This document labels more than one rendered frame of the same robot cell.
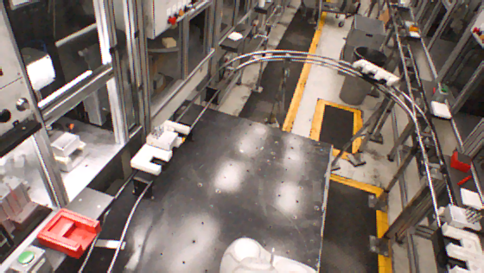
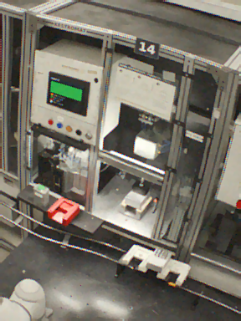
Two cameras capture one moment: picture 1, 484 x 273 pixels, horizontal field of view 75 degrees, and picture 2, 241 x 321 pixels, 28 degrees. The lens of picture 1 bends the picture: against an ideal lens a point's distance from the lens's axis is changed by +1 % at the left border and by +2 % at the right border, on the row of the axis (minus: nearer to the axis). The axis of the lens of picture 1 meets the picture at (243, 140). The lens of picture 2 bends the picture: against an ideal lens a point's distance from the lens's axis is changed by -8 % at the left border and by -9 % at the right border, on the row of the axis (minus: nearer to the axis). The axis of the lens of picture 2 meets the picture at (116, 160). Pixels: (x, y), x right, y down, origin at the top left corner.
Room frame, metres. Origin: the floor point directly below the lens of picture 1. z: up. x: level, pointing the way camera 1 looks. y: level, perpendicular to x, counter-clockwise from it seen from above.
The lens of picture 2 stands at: (1.33, -1.44, 2.85)
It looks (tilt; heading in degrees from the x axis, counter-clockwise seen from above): 36 degrees down; 104
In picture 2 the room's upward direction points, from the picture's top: 8 degrees clockwise
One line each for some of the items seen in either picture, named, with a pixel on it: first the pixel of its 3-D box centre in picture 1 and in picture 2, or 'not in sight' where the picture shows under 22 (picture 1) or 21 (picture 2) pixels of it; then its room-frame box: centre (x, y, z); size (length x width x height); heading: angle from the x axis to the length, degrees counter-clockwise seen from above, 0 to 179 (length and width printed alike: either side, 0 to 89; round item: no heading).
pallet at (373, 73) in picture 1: (373, 74); not in sight; (2.55, -0.98, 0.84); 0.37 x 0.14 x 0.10; 48
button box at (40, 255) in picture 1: (29, 266); (42, 195); (0.42, 0.58, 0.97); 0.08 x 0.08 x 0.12; 80
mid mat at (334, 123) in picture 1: (337, 127); not in sight; (2.87, -0.98, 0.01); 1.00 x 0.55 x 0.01; 170
